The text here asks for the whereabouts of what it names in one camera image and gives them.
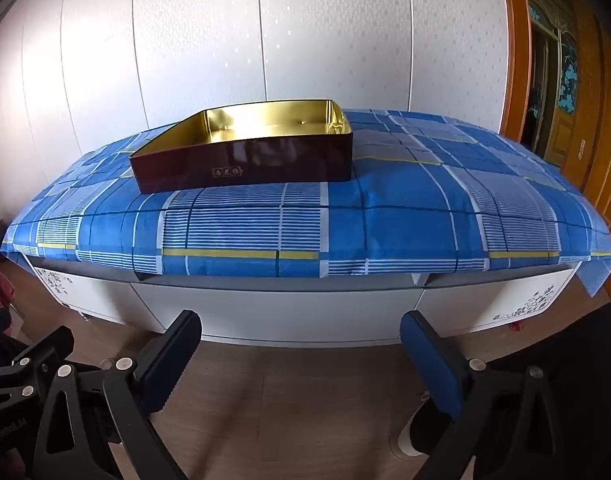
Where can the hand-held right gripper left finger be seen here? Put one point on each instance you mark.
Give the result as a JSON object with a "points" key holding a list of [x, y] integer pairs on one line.
{"points": [[170, 355]]}

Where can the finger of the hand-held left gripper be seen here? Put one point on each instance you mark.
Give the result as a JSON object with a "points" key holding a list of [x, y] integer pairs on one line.
{"points": [[40, 350]]}

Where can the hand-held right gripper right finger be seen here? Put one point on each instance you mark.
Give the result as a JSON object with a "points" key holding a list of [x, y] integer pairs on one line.
{"points": [[430, 360]]}

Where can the dark red tin box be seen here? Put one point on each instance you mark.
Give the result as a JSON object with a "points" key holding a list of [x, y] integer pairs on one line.
{"points": [[245, 160]]}

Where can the white floral drawer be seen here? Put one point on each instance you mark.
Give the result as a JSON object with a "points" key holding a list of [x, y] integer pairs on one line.
{"points": [[95, 300], [465, 310]]}

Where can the small red scrap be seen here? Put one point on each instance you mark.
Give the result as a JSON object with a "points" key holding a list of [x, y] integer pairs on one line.
{"points": [[515, 328]]}

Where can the blue plaid bedsheet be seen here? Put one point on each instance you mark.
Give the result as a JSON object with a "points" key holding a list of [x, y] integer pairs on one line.
{"points": [[395, 220]]}

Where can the wooden door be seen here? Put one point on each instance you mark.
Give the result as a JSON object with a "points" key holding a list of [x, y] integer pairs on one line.
{"points": [[605, 150]]}

